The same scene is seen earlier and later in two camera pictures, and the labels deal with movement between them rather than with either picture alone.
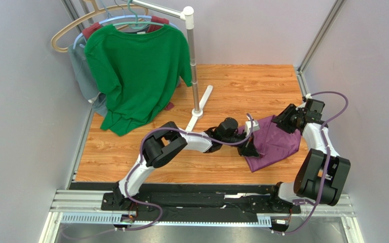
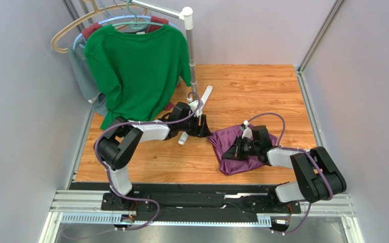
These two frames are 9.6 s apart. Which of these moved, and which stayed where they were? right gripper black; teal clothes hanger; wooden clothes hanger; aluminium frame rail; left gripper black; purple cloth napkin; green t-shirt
Moved: right gripper black; left gripper black; purple cloth napkin
Stayed: teal clothes hanger; green t-shirt; wooden clothes hanger; aluminium frame rail
